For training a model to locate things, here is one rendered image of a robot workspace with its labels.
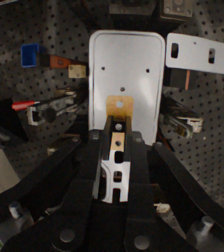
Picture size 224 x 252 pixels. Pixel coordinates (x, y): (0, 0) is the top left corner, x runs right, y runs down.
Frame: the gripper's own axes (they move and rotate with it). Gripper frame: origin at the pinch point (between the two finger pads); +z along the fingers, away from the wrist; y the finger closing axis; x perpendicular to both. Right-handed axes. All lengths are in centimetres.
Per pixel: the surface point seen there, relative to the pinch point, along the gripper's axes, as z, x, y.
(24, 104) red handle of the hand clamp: 15.2, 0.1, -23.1
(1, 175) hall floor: 130, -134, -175
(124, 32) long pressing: 29.0, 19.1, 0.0
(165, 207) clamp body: 24, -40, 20
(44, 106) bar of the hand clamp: 9.7, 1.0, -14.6
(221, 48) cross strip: 28.6, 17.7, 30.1
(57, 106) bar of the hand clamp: 16.1, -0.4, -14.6
